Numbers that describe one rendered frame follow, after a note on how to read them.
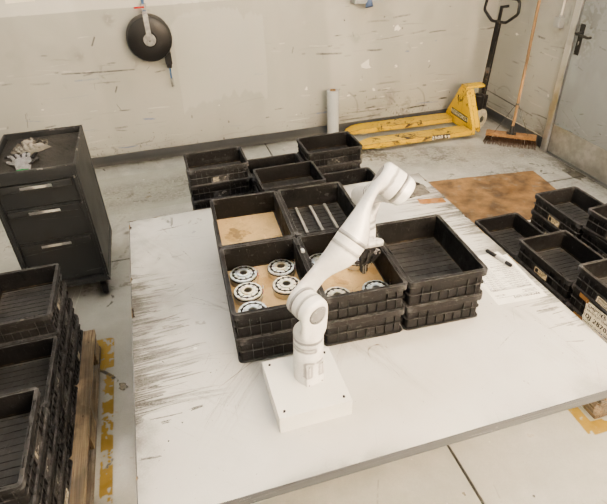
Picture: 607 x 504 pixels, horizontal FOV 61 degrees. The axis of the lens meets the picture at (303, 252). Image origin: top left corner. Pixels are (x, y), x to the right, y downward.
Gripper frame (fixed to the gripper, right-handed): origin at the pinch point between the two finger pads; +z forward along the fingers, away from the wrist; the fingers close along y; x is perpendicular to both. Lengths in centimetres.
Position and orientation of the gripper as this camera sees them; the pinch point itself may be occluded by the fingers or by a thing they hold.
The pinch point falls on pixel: (363, 268)
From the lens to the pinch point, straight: 194.6
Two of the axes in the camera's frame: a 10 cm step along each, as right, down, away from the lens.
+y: -9.7, 1.6, -1.8
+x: 2.4, 5.4, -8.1
